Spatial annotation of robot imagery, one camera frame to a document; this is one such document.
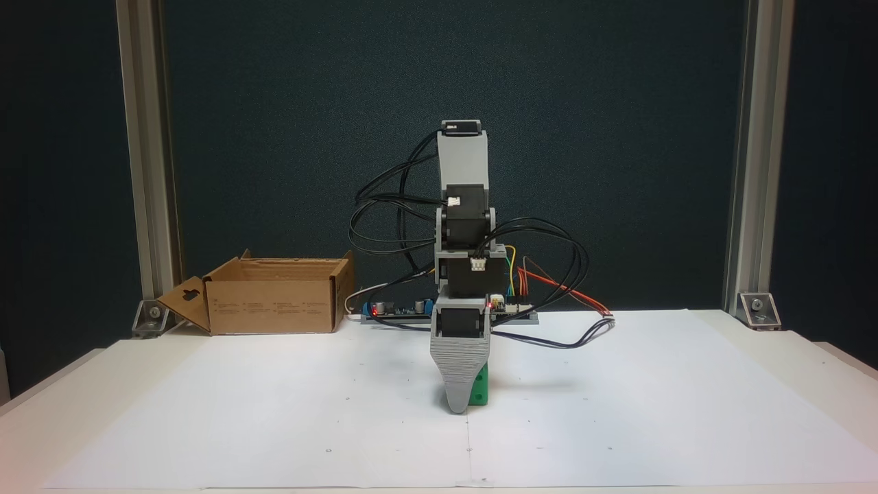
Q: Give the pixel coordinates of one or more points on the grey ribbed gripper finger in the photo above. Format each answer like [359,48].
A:
[458,370]

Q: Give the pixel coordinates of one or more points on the green dice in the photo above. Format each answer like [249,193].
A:
[481,392]

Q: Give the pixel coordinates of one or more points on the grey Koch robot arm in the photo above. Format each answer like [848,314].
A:
[463,161]

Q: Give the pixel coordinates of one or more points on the small motor driver board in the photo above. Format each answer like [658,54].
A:
[521,310]

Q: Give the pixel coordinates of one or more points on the blue circuit board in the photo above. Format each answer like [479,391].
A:
[398,310]

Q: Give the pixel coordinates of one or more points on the open cardboard box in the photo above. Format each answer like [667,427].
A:
[274,302]

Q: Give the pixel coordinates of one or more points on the grey corner bracket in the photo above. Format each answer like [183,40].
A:
[152,317]
[760,309]

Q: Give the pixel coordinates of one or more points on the aluminium frame post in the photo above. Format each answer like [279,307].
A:
[758,137]
[144,137]

